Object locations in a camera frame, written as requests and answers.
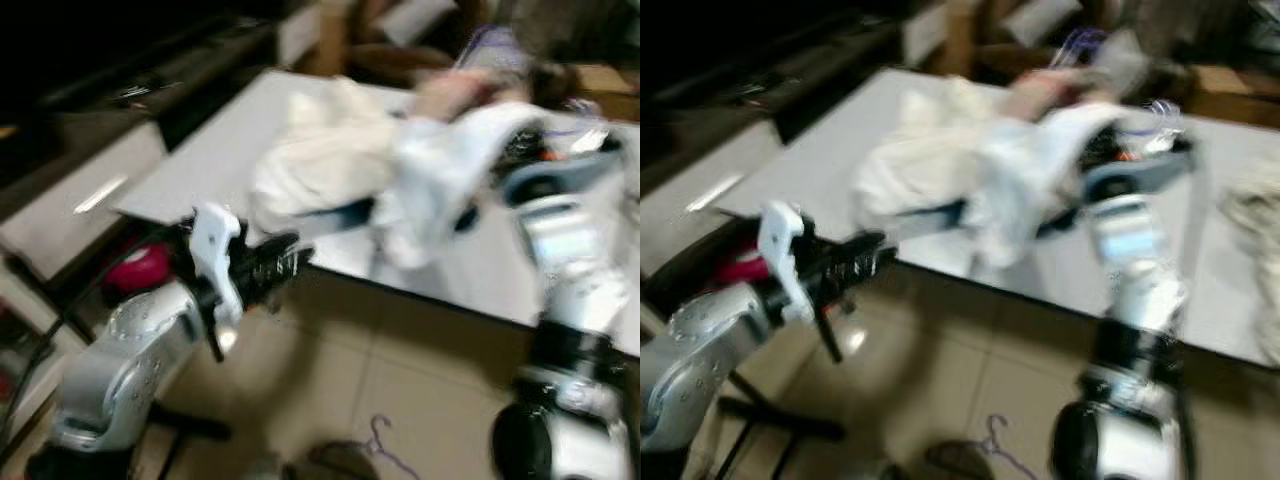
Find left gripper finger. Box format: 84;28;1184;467
840;232;898;263
840;258;889;291
262;258;306;288
262;232;313;263

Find white printed sweater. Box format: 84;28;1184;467
855;72;1131;271
248;72;549;273

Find purple wire hanger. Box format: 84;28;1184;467
1060;28;1186;141
980;413;1041;480
365;413;423;480
452;25;613;141

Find magenta round object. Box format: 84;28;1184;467
715;250;773;286
103;243;173;298

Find brown cardboard box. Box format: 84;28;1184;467
572;63;641;123
1190;63;1280;126

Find white low cabinet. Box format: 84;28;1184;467
0;120;169;286
640;125;776;271

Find white pillow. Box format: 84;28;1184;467
1003;0;1081;46
383;0;459;46

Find cream grey crumpled garment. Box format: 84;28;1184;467
1222;160;1280;366

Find brown wooden chair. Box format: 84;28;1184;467
940;0;1061;81
320;0;471;86

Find dark robot foot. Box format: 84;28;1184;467
305;440;379;480
925;440;996;480

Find white flat panel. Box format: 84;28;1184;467
900;10;946;69
278;5;323;69

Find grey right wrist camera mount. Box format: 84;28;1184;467
500;150;623;208
1085;150;1198;208

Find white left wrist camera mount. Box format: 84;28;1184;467
757;203;816;326
190;203;244;331

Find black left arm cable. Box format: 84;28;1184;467
640;225;766;321
0;225;196;446

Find black table leg frame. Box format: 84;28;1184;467
715;315;849;480
140;325;233;480

